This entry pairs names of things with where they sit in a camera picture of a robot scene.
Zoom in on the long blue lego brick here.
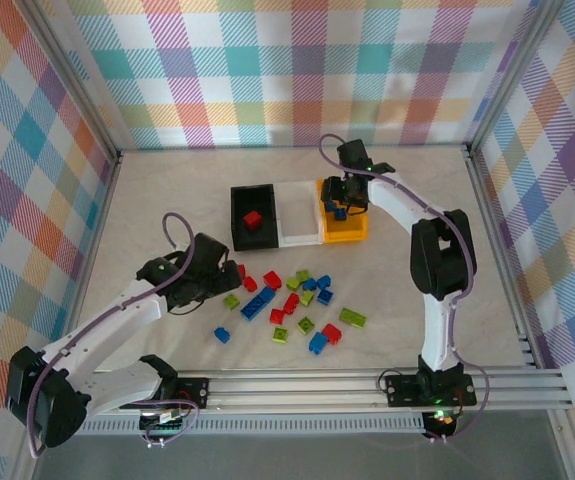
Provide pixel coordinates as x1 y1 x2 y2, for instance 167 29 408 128
240 286 276 321

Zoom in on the yellow plastic bin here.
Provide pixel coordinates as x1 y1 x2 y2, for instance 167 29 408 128
315 177 371 245

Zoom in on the white plastic bin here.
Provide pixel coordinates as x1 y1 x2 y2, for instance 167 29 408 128
272 180 326 249

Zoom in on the black plastic bin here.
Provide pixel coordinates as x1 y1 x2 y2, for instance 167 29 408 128
230 183 281 252

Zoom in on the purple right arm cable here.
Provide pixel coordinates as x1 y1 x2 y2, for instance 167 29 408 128
319 133 491 446

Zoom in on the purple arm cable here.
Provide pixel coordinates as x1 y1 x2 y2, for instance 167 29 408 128
26 212 201 459
319 133 491 446

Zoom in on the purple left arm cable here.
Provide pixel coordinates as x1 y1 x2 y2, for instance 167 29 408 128
26 212 201 459

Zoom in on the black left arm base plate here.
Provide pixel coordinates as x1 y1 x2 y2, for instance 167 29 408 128
174 377 211 410

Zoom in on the aluminium table side rail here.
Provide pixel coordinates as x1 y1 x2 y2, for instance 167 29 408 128
54 149 126 376
464 143 541 371

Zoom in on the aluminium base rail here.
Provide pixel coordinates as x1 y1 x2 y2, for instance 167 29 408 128
84 367 574 417

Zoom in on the grey slotted cable duct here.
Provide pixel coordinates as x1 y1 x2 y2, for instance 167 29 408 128
79 417 426 437

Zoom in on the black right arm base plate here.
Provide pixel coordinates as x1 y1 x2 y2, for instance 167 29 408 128
384 372 478 407

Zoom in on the aluminium frame post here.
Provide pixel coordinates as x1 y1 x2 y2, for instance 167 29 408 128
25 0 124 161
465 0 563 156
549 409 575 480
11 413 51 480

